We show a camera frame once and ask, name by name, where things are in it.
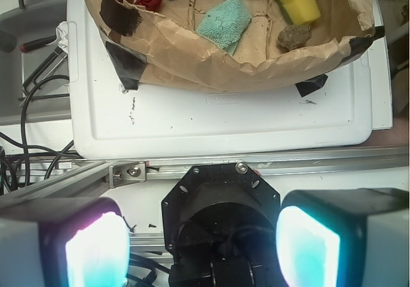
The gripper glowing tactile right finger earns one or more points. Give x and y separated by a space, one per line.
354 237

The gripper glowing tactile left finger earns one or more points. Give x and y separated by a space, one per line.
72 241

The light blue microfibre cloth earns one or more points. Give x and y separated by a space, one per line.
225 23

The white plastic lid board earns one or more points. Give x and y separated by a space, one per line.
154 121

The grey plastic tray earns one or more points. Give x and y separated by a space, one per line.
20 72

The grey rough stone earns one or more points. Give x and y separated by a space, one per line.
294 37

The white crumpled paper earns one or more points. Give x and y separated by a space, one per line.
62 36

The yellow green scouring sponge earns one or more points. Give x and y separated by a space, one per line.
301 12

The brown paper bag tray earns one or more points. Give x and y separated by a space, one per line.
163 48

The aluminium frame rail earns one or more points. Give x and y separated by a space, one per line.
81 177

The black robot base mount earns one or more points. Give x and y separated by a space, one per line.
219 226

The red handled screwdriver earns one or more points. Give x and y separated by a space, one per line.
36 44

